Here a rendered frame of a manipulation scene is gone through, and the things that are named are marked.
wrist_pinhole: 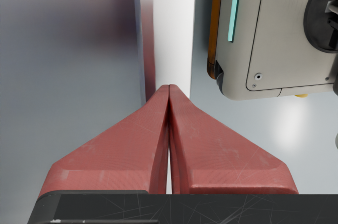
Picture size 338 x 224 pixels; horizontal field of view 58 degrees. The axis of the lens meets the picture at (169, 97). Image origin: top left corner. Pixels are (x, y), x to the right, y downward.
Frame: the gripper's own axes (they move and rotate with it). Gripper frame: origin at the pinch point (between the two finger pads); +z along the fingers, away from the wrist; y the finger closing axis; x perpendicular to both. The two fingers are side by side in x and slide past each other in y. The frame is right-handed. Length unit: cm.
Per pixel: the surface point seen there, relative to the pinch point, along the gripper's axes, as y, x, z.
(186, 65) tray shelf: -0.9, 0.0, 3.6
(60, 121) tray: 5.5, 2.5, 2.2
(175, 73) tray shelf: -0.3, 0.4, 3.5
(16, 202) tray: 9.2, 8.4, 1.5
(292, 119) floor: -59, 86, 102
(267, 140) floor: -49, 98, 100
